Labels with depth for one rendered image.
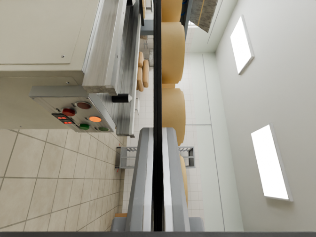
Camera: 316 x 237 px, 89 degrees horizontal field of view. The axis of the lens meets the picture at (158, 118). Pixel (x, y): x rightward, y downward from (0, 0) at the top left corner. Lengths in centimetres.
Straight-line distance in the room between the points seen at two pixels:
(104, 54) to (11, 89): 24
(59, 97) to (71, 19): 20
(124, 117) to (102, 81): 30
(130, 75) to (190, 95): 456
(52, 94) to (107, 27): 21
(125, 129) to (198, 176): 410
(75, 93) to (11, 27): 23
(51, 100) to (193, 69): 550
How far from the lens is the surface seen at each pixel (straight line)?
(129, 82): 72
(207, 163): 471
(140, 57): 478
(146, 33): 129
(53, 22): 53
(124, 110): 65
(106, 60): 40
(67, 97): 43
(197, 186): 461
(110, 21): 50
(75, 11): 55
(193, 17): 120
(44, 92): 46
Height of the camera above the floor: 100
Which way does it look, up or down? level
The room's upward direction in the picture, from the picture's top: 90 degrees clockwise
